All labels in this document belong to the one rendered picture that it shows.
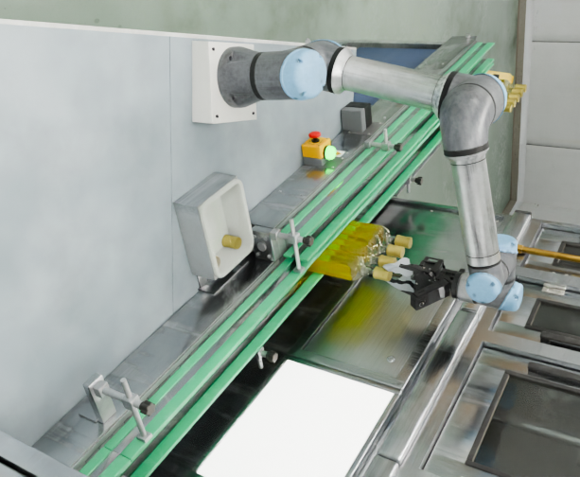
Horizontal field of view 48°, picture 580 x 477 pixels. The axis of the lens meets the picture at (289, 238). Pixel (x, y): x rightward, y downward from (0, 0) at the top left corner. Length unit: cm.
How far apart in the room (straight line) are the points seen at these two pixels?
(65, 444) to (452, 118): 106
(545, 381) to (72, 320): 113
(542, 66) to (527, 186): 149
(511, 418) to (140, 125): 110
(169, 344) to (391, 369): 56
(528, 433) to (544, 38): 632
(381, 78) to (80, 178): 73
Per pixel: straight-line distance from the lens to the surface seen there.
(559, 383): 176
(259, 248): 181
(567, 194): 829
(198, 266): 170
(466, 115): 143
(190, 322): 167
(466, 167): 145
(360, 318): 187
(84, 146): 142
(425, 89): 157
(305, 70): 155
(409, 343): 178
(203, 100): 163
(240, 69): 161
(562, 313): 197
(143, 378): 155
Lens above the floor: 182
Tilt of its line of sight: 30 degrees down
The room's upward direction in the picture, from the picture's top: 101 degrees clockwise
